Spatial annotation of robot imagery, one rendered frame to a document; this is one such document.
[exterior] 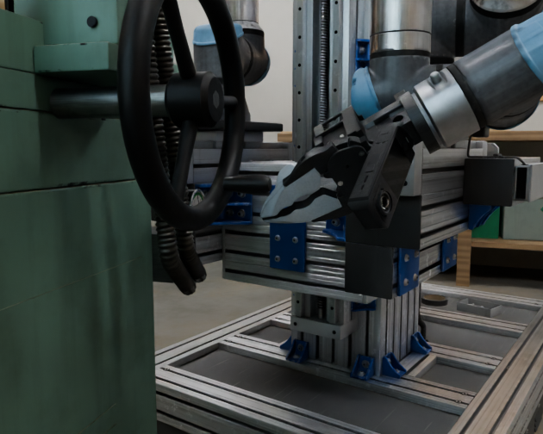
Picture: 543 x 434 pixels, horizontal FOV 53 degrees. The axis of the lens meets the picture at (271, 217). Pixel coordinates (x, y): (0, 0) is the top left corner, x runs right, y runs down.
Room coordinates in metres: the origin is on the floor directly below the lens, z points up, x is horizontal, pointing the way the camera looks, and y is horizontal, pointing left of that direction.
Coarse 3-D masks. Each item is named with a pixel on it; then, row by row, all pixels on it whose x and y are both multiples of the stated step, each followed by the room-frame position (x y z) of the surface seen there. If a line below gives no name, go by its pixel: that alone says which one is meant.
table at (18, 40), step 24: (0, 24) 0.57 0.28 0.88; (24, 24) 0.61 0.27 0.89; (0, 48) 0.57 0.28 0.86; (24, 48) 0.61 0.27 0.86; (48, 48) 0.61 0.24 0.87; (72, 48) 0.60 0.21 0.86; (96, 48) 0.60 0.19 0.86; (48, 72) 0.62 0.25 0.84; (72, 72) 0.61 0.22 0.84; (96, 72) 0.61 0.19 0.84
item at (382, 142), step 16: (384, 128) 0.59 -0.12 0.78; (400, 128) 0.58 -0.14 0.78; (384, 144) 0.56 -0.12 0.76; (400, 144) 0.58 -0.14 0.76; (368, 160) 0.56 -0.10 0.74; (384, 160) 0.55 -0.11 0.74; (400, 160) 0.57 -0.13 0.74; (368, 176) 0.54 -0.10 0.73; (384, 176) 0.54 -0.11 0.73; (400, 176) 0.57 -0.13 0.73; (352, 192) 0.54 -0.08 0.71; (368, 192) 0.52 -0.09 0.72; (384, 192) 0.53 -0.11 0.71; (400, 192) 0.56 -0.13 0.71; (352, 208) 0.53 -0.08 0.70; (368, 208) 0.52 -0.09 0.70; (384, 208) 0.53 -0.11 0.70; (368, 224) 0.53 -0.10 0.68; (384, 224) 0.53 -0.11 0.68
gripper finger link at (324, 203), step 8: (328, 184) 0.64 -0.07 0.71; (320, 192) 0.61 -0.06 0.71; (328, 192) 0.62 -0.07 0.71; (296, 200) 0.65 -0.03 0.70; (304, 200) 0.63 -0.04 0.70; (312, 200) 0.61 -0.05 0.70; (320, 200) 0.61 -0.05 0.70; (328, 200) 0.61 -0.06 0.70; (336, 200) 0.61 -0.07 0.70; (288, 208) 0.63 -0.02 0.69; (296, 208) 0.62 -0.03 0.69; (304, 208) 0.62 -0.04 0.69; (312, 208) 0.62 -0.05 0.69; (320, 208) 0.62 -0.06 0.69; (328, 208) 0.62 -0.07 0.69; (336, 208) 0.62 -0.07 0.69; (280, 216) 0.62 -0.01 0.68; (288, 216) 0.62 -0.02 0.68; (296, 216) 0.62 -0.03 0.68; (304, 216) 0.62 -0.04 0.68; (312, 216) 0.62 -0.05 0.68; (320, 216) 0.62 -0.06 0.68
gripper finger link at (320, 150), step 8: (328, 144) 0.58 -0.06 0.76; (312, 152) 0.59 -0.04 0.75; (320, 152) 0.58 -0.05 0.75; (328, 152) 0.58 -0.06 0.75; (304, 160) 0.59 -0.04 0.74; (312, 160) 0.58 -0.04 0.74; (320, 160) 0.59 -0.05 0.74; (296, 168) 0.59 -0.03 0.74; (304, 168) 0.59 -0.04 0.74; (312, 168) 0.59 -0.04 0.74; (320, 168) 0.59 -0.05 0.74; (288, 176) 0.61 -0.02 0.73; (296, 176) 0.59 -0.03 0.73; (288, 184) 0.60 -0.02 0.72
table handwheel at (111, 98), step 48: (144, 0) 0.49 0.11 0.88; (144, 48) 0.48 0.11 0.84; (96, 96) 0.62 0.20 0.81; (144, 96) 0.48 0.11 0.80; (192, 96) 0.58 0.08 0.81; (240, 96) 0.73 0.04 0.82; (144, 144) 0.48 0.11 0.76; (192, 144) 0.58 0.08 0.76; (240, 144) 0.72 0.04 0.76; (144, 192) 0.51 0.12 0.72
